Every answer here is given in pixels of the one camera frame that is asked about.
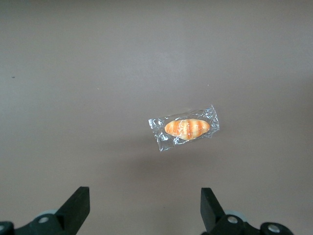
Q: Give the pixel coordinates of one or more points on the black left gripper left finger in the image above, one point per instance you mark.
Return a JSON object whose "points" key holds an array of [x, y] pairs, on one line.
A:
{"points": [[73, 208]]}

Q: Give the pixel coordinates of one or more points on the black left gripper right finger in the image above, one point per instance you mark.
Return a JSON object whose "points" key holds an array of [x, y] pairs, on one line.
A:
{"points": [[211, 210]]}

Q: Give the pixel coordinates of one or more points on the plastic-wrapped bread roll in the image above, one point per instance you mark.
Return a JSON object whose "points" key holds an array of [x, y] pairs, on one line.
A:
{"points": [[185, 127]]}

